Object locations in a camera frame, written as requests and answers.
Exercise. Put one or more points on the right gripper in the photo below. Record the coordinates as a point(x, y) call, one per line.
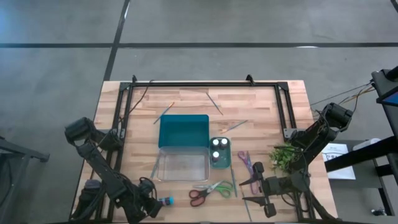
point(276, 186)

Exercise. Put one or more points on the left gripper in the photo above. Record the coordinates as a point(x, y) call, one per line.
point(149, 205)

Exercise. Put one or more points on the thin dark paintbrush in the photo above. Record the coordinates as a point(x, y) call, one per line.
point(214, 103)
point(246, 203)

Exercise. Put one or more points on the blue paint bottle white cap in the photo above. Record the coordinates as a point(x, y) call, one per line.
point(168, 200)

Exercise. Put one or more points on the purple scissors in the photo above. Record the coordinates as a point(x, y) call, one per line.
point(248, 168)

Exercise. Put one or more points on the green scissors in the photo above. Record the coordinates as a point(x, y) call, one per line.
point(225, 189)

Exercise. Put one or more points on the thin blue paintbrush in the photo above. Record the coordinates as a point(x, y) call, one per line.
point(155, 168)
point(234, 126)

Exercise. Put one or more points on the red paint bottle white cap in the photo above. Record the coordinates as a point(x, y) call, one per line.
point(215, 154)

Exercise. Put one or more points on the brown paint bottle white cap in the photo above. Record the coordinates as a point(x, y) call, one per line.
point(224, 142)

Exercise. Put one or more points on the black paint bottle white cap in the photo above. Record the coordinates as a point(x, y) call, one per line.
point(215, 142)

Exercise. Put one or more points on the paintbrush with orange tip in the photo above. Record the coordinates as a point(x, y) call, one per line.
point(163, 113)

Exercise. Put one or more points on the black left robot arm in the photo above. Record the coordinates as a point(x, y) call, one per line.
point(99, 161)

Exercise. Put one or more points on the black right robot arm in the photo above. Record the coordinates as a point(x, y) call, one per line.
point(320, 133)

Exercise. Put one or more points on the small teal basket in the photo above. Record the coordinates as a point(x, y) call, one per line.
point(225, 161)

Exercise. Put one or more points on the green artificial plant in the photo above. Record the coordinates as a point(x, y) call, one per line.
point(283, 157)

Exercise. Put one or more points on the red and black scissors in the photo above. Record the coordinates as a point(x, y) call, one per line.
point(199, 197)

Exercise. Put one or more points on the clear plastic bin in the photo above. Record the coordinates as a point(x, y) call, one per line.
point(183, 165)

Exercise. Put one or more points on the teal rectangular tray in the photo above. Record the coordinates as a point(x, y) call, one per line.
point(183, 130)

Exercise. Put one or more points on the white paper sheet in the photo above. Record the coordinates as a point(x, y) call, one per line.
point(340, 161)

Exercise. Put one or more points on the white plastic object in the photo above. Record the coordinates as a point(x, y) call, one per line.
point(367, 144)

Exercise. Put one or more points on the small black object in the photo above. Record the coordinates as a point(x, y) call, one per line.
point(377, 212)

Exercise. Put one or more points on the dark grey stand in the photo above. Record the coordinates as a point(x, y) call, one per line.
point(18, 152)

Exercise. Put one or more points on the black equipment cart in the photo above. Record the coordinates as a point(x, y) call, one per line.
point(385, 93)

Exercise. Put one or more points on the grey metal bracket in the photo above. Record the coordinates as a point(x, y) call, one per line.
point(289, 133)

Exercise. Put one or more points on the black frame clamp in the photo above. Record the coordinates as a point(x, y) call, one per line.
point(249, 79)
point(134, 78)

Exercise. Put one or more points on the black aluminium frame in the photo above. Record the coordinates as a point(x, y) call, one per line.
point(202, 84)

